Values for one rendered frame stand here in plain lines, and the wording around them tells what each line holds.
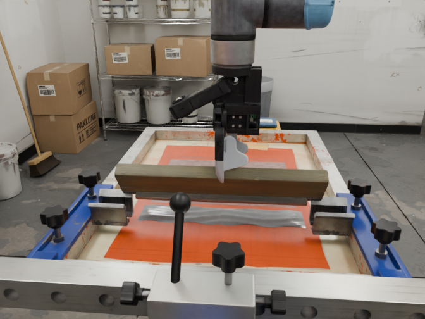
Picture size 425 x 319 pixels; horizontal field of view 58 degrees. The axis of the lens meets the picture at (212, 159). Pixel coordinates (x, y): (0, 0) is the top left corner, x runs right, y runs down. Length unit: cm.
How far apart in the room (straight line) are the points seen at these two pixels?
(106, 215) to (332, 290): 45
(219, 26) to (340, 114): 404
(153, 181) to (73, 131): 324
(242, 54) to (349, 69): 392
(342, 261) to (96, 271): 43
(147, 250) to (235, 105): 32
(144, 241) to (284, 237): 28
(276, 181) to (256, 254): 14
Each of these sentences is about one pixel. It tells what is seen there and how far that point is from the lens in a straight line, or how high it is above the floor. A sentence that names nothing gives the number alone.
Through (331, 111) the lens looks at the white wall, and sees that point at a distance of 460.
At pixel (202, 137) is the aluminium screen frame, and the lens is 131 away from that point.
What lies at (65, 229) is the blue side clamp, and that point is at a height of 100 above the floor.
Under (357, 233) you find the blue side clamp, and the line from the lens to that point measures 76.
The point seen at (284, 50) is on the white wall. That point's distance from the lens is 439.
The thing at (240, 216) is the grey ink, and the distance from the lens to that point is 84.
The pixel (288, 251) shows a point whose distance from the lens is 76.
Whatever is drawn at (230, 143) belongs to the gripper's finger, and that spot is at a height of 116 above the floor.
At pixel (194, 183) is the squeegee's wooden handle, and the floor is 107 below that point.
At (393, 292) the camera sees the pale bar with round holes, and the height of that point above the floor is 104.
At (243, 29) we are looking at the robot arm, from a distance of 64.
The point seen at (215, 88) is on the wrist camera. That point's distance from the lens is 66.
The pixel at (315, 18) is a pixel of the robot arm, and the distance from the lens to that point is 66.
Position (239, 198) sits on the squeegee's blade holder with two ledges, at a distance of 78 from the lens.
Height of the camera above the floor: 139
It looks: 22 degrees down
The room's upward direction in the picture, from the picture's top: straight up
